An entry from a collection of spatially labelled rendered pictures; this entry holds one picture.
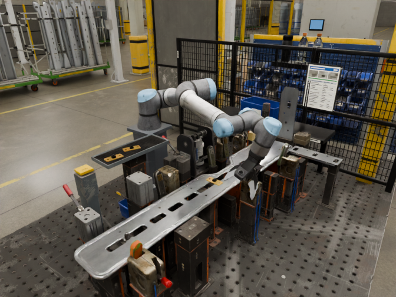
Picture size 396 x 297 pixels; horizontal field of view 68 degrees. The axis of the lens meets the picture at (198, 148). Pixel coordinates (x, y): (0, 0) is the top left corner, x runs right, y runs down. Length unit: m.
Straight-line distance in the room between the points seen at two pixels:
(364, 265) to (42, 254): 1.53
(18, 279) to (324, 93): 2.01
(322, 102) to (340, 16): 6.12
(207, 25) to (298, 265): 3.05
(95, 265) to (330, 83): 1.73
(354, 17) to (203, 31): 4.88
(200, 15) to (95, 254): 3.29
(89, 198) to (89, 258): 0.34
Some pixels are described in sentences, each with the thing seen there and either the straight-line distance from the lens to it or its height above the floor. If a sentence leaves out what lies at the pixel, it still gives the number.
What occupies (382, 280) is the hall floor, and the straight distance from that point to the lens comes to 2.69.
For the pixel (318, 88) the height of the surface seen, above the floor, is 1.30.
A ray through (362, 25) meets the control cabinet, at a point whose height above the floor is 1.44.
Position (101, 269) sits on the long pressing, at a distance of 1.10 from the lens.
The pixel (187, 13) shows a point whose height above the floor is 1.74.
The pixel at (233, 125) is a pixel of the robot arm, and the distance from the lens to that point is 1.17.
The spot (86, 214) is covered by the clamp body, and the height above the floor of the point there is 1.06.
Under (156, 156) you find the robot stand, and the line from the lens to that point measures 1.91.
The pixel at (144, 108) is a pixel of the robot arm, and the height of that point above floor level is 1.24.
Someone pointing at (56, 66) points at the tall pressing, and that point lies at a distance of 9.06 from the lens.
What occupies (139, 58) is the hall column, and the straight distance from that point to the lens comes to 9.24.
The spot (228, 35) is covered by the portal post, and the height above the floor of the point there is 1.33.
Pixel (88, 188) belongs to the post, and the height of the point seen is 1.08.
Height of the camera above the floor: 1.78
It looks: 25 degrees down
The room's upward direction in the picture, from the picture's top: straight up
